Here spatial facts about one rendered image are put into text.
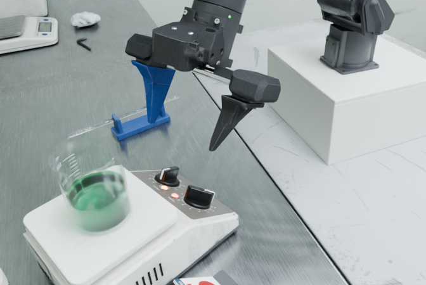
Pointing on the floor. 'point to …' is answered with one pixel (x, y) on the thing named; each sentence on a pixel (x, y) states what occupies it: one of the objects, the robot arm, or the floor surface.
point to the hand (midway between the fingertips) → (187, 109)
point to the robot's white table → (338, 177)
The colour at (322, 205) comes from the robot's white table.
